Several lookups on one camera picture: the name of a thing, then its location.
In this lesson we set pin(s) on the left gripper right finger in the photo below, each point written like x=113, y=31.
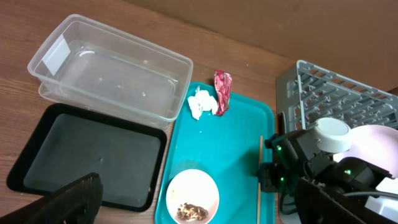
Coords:
x=319, y=204

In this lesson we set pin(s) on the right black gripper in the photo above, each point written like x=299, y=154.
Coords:
x=276, y=178

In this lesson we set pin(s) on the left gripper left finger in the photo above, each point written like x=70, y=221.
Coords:
x=77, y=202

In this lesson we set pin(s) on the wooden chopstick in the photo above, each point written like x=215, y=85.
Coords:
x=261, y=141

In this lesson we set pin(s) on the pink round plate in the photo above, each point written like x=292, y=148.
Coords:
x=375, y=144

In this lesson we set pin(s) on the white napkin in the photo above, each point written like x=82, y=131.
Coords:
x=202, y=101

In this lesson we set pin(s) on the red snack wrapper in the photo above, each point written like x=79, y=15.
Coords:
x=223, y=85

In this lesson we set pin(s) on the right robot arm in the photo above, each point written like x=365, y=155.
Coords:
x=298, y=152

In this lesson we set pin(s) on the grey dishwasher rack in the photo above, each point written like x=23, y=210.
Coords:
x=307, y=92

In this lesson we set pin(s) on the teal serving tray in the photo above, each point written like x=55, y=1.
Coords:
x=227, y=148

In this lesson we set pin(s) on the black plastic tray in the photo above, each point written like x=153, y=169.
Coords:
x=69, y=142

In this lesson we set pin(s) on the pink bowl with food scraps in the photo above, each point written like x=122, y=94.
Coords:
x=195, y=187

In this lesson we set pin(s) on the food scraps in bowl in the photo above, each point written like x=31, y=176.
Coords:
x=189, y=212

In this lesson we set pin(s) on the clear plastic storage bin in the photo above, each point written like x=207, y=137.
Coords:
x=87, y=63

